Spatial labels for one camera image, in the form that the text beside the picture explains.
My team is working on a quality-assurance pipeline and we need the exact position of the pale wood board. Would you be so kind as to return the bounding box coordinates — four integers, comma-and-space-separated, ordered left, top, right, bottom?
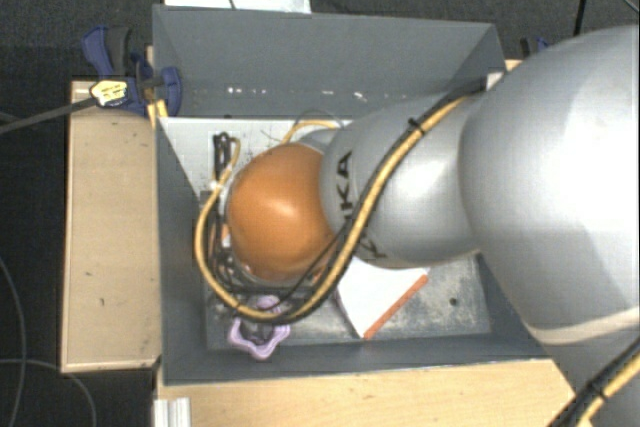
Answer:
60, 80, 162, 374

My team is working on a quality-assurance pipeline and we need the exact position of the white box with orange edge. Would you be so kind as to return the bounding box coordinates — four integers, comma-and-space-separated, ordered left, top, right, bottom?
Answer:
335, 256, 431, 341

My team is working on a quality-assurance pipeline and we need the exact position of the grey metal bin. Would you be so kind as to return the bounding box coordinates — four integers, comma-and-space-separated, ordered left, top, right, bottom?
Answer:
150, 3, 551, 386

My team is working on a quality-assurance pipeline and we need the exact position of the purple flower-shaped ring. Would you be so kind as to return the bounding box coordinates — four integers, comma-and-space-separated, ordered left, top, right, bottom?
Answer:
227, 294, 292, 361

